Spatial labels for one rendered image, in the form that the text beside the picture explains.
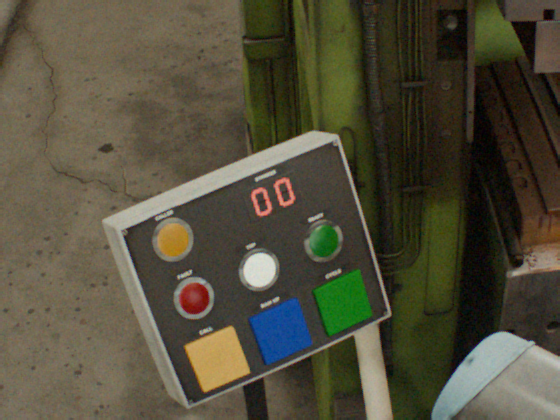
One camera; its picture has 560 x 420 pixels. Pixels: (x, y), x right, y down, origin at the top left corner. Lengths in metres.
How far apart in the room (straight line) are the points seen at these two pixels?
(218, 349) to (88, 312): 1.52
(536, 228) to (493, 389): 0.86
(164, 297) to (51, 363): 1.46
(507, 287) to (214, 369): 0.52
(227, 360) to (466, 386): 0.63
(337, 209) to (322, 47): 0.26
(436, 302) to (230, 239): 0.66
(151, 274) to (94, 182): 1.94
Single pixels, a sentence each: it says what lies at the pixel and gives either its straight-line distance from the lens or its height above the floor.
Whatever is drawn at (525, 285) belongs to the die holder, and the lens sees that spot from 1.91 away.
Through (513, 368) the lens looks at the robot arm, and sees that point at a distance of 1.08.
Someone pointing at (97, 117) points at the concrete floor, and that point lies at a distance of 3.77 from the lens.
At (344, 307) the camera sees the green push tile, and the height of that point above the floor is 1.01.
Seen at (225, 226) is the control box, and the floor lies 1.15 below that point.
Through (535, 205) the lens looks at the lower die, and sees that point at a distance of 1.91.
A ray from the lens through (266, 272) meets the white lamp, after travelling 1.65.
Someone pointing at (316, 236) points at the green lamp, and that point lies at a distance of 1.67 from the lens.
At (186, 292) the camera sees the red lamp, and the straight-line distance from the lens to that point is 1.61.
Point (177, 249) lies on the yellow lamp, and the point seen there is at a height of 1.15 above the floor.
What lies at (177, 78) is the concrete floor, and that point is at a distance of 3.87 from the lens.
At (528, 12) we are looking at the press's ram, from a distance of 1.64.
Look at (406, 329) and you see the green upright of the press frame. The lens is 2.23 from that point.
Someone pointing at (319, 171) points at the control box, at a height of 1.17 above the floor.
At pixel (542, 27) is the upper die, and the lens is 1.66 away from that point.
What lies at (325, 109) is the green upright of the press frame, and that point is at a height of 1.12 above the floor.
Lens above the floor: 2.26
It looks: 43 degrees down
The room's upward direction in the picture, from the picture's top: 4 degrees counter-clockwise
